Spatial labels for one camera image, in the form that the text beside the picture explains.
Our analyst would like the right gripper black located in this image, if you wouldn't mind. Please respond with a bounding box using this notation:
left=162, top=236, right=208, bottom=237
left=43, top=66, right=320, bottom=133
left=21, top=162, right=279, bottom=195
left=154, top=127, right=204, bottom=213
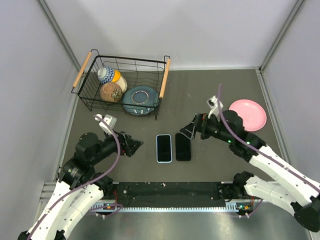
left=179, top=111, right=233, bottom=144

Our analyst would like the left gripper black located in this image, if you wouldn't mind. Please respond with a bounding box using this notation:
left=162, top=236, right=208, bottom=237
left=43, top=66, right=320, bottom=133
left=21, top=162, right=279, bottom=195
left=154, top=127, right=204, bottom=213
left=90, top=126, right=144, bottom=165

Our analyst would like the blue smartphone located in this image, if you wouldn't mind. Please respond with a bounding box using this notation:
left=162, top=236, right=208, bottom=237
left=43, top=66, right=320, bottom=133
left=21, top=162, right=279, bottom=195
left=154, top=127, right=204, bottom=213
left=175, top=132, right=192, bottom=162

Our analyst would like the black smartphone face down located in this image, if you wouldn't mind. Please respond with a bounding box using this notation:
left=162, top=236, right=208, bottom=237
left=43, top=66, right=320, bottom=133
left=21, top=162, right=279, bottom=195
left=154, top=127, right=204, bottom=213
left=156, top=134, right=173, bottom=164

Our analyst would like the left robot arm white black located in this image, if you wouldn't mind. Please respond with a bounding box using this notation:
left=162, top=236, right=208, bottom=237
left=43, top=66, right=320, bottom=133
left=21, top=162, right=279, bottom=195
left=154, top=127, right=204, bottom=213
left=18, top=132, right=143, bottom=240

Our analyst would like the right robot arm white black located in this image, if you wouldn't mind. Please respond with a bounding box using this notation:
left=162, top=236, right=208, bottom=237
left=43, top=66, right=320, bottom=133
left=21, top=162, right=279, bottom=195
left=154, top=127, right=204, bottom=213
left=180, top=110, right=320, bottom=233

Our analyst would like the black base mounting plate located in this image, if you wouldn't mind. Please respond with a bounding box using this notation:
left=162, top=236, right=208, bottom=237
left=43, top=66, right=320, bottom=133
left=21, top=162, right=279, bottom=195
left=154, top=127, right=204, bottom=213
left=101, top=182, right=252, bottom=208

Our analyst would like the dark teal plate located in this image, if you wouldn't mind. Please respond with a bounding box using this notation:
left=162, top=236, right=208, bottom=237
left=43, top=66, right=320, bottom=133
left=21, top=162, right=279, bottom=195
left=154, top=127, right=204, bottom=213
left=122, top=85, right=159, bottom=116

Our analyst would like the brown ceramic bowl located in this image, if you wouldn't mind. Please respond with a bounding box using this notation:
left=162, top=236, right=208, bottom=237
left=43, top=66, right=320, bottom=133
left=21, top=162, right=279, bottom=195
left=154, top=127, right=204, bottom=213
left=100, top=82, right=123, bottom=103

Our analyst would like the beige bowl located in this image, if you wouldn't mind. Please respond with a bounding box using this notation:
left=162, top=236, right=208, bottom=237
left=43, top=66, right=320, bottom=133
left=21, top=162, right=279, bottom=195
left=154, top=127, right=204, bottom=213
left=115, top=76, right=128, bottom=93

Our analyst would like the pink plate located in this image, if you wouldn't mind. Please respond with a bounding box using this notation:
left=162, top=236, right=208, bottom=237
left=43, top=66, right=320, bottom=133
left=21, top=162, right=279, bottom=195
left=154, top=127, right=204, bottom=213
left=229, top=99, right=267, bottom=132

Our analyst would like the yellow bowl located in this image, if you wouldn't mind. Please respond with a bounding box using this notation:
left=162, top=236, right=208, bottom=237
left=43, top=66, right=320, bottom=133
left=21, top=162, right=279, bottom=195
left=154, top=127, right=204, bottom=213
left=112, top=69, right=121, bottom=83

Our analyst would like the blue white patterned bowl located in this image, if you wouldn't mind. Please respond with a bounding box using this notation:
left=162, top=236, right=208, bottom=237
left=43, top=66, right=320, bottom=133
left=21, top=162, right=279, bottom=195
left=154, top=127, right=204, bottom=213
left=97, top=66, right=116, bottom=84

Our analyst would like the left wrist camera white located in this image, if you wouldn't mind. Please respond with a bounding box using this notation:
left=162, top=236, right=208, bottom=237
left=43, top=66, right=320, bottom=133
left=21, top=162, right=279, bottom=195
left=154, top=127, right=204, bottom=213
left=94, top=114, right=117, bottom=135

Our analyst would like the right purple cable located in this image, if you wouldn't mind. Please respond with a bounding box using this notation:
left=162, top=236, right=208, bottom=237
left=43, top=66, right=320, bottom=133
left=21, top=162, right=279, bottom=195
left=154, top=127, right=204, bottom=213
left=217, top=84, right=320, bottom=218

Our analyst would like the purple cable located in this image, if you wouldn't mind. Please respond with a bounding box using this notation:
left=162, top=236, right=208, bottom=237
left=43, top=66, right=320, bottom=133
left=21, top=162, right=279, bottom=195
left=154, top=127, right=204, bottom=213
left=217, top=84, right=320, bottom=218
left=26, top=114, right=124, bottom=240

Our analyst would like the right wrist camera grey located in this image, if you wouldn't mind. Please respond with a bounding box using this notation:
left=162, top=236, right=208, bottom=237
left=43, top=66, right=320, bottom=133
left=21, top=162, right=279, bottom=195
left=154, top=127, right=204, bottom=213
left=206, top=95, right=224, bottom=119

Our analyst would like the black wire dish basket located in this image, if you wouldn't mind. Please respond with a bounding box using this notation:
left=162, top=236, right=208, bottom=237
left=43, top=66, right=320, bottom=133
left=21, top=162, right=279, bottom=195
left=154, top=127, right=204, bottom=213
left=71, top=49, right=171, bottom=117

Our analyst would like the grey slotted cable duct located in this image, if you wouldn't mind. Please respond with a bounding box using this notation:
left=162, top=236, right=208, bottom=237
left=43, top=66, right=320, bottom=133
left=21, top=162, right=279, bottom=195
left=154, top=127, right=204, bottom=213
left=89, top=202, right=239, bottom=213

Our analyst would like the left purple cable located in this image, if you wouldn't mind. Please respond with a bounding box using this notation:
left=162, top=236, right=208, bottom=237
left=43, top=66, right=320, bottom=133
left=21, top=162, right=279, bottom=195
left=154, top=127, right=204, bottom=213
left=26, top=114, right=124, bottom=240

